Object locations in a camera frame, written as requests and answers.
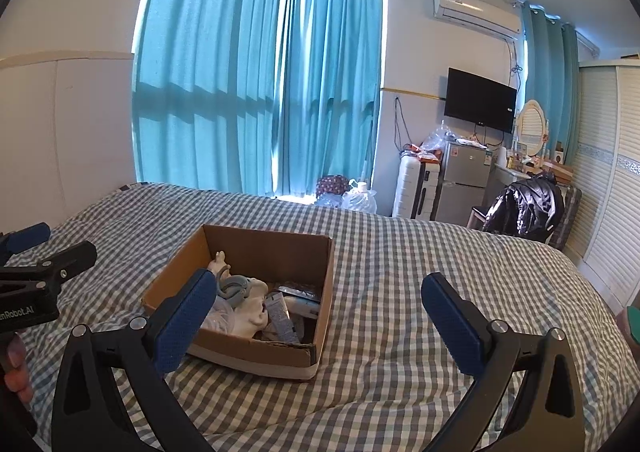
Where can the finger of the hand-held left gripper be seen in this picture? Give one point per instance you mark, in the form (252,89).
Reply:
(70,259)
(27,237)

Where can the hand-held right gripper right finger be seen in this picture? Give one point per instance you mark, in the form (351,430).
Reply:
(452,327)

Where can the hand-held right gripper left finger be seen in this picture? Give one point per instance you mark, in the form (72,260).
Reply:
(187,327)

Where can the teal plastic toy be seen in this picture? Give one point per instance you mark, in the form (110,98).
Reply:
(232,288)

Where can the white plush toy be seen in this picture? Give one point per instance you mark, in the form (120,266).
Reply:
(250,312)

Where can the beige toy figure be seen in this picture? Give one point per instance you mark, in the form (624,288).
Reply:
(220,264)

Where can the brown cardboard box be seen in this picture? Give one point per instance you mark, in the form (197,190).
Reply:
(260,357)

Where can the white tube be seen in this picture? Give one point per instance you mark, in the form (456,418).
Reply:
(281,319)

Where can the dark foil packet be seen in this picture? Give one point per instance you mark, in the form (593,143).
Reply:
(300,292)

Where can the person's left hand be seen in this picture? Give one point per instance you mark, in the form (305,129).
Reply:
(17,372)

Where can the white headboard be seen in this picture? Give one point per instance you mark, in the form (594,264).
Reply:
(65,141)

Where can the black jacket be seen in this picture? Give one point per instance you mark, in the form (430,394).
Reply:
(525,207)

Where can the silver fridge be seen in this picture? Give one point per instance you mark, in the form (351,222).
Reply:
(465,176)

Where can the white dressing table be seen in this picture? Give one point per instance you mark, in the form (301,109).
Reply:
(500,176)

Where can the clear plastic water jug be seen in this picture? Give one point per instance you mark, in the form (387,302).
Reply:
(360,197)

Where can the red packet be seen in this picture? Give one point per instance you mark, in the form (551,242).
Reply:
(425,153)

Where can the white bottle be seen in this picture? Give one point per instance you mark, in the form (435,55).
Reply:
(500,156)

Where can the teal object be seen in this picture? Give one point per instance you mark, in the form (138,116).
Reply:
(634,319)

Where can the floral bag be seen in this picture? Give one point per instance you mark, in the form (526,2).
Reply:
(332,184)

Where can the wooden box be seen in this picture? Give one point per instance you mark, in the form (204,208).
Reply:
(557,170)

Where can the clear plastic bag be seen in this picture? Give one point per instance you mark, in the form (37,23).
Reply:
(440,134)

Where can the white louvred wardrobe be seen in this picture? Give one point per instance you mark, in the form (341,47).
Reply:
(605,182)

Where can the white oval mirror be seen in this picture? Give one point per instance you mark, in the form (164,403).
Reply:
(531,129)

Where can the black television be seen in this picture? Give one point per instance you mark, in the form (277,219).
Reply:
(480,99)

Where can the wide teal curtain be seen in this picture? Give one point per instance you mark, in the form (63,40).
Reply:
(205,71)

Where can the narrow teal curtain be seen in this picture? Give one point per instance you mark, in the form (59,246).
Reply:
(547,81)

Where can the white air conditioner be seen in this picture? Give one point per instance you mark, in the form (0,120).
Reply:
(475,11)

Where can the white curtain rail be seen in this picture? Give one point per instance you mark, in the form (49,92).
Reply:
(587,44)

